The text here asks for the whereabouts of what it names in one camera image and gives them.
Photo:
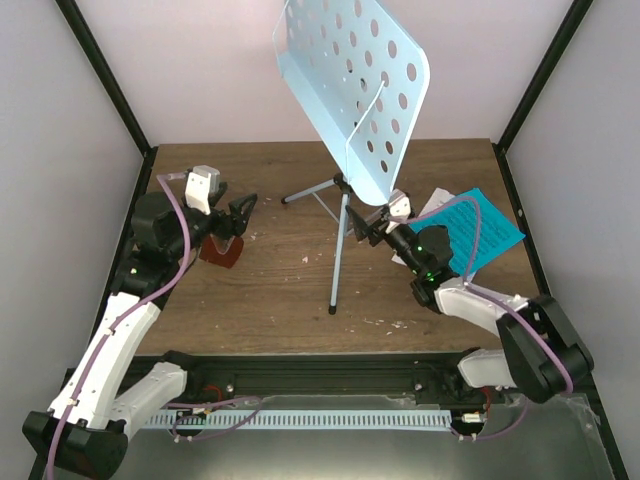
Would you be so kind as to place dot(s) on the black aluminium frame rail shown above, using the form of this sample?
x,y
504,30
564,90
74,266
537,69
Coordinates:
x,y
455,381

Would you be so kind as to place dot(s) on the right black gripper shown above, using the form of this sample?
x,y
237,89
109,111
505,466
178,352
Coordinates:
x,y
362,230

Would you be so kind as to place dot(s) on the light blue slotted cable duct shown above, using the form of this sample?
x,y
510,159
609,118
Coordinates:
x,y
403,420

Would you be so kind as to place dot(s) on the red-brown metronome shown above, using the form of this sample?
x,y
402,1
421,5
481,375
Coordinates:
x,y
209,255

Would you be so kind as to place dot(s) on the black right corner post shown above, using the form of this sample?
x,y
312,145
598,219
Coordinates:
x,y
562,38

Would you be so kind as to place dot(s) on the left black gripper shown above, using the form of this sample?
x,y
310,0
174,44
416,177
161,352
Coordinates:
x,y
238,223

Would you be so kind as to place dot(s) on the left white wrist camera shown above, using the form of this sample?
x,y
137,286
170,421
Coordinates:
x,y
202,183

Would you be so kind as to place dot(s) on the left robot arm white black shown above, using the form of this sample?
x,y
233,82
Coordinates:
x,y
88,427

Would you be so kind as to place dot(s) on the clear plastic metronome cover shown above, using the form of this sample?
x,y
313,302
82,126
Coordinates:
x,y
222,246

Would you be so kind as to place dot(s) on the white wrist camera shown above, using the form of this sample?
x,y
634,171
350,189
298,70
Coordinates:
x,y
399,206
202,183

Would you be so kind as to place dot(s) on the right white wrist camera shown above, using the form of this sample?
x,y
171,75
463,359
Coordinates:
x,y
399,206

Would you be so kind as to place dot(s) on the black frame corner post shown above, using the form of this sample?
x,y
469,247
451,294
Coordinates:
x,y
81,30

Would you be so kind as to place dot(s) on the light blue music stand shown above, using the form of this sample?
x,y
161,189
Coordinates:
x,y
361,80

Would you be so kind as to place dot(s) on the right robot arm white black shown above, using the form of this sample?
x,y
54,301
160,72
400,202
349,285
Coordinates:
x,y
541,353

